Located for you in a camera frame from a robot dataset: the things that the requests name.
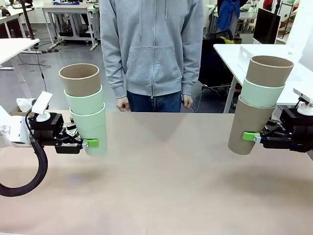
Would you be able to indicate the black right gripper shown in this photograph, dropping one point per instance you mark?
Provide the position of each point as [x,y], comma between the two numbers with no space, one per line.
[300,132]

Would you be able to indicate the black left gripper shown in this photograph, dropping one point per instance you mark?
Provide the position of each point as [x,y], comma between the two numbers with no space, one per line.
[46,128]

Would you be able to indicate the pale green plastic cup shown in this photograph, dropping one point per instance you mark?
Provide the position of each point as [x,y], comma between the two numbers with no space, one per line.
[85,102]
[95,127]
[261,95]

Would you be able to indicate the brown plastic cup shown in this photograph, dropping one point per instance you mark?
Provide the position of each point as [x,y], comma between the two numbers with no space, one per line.
[244,127]
[266,73]
[80,84]

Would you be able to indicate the person's left forearm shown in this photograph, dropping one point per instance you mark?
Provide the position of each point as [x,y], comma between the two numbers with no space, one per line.
[192,73]

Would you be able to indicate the person's right forearm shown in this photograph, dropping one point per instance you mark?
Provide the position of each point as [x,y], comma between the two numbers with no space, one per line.
[113,76]

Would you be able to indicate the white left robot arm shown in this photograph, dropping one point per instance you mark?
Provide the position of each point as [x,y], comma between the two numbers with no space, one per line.
[17,132]

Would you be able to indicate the person's right hand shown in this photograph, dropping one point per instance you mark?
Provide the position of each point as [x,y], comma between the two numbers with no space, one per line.
[123,104]

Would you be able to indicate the person's left hand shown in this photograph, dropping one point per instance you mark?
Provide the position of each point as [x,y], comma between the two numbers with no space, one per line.
[187,101]

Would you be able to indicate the crumpled white paper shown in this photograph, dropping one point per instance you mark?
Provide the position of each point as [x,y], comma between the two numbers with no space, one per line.
[24,104]

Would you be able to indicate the small cardboard box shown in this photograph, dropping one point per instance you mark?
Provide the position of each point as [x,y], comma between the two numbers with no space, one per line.
[14,111]

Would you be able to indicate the black chair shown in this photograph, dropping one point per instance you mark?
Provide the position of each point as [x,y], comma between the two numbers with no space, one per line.
[212,63]

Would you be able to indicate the white table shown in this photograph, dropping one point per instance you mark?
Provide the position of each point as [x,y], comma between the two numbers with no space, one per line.
[227,52]

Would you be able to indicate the black monitor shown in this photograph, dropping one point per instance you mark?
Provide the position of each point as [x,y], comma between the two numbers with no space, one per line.
[266,27]

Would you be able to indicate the person in grey hoodie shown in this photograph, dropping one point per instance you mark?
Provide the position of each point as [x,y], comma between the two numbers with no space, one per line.
[151,49]

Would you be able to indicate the wooden chair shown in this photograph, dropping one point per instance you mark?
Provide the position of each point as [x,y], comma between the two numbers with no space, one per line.
[288,22]

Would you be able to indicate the blue jacket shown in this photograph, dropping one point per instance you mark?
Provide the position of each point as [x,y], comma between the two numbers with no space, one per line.
[227,14]

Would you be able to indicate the black stand pole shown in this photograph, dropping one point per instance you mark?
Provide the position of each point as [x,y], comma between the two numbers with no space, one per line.
[28,22]

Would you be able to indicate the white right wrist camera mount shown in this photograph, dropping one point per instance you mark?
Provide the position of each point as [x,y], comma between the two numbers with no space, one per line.
[304,98]

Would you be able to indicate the grey metal frame table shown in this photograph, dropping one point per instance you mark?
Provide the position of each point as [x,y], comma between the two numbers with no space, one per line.
[68,8]

